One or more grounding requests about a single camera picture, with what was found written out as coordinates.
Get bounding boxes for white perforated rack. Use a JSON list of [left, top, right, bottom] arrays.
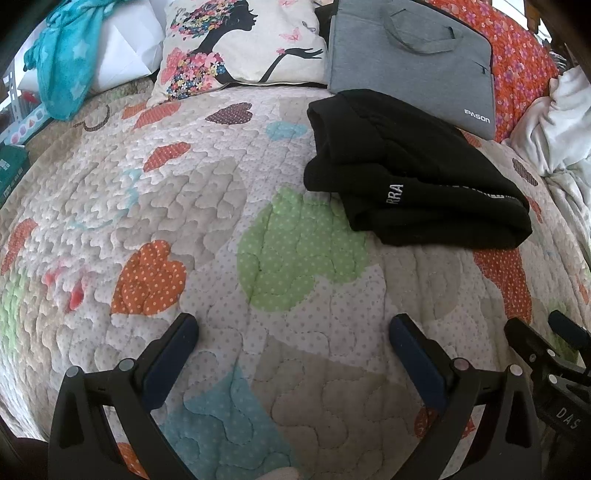
[[0, 69, 24, 139]]

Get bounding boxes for white pillow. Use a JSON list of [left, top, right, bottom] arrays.
[[18, 0, 167, 95]]

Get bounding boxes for black pants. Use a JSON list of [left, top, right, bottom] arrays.
[[303, 89, 532, 248]]

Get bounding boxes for white crumpled cloth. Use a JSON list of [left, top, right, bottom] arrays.
[[505, 65, 591, 241]]

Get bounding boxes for orange floral cloth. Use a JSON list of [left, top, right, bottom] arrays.
[[427, 0, 561, 144]]

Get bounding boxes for grey laptop bag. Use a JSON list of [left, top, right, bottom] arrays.
[[327, 0, 497, 140]]

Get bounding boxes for printed cream pillow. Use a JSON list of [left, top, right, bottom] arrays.
[[147, 0, 329, 108]]

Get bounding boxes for teal star-print cloth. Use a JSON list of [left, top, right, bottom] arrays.
[[24, 0, 122, 121]]

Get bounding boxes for green box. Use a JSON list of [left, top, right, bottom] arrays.
[[0, 144, 31, 206]]

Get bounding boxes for heart-patterned quilt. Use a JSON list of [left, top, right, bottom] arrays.
[[0, 85, 591, 480]]

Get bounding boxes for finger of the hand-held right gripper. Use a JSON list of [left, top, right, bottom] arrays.
[[504, 318, 562, 374], [549, 310, 591, 352]]

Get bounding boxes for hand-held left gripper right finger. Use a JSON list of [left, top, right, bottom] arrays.
[[389, 313, 542, 480]]

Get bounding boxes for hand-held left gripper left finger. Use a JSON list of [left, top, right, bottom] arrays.
[[47, 312, 200, 480]]

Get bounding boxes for light blue printed box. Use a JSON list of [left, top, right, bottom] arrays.
[[9, 104, 52, 148]]

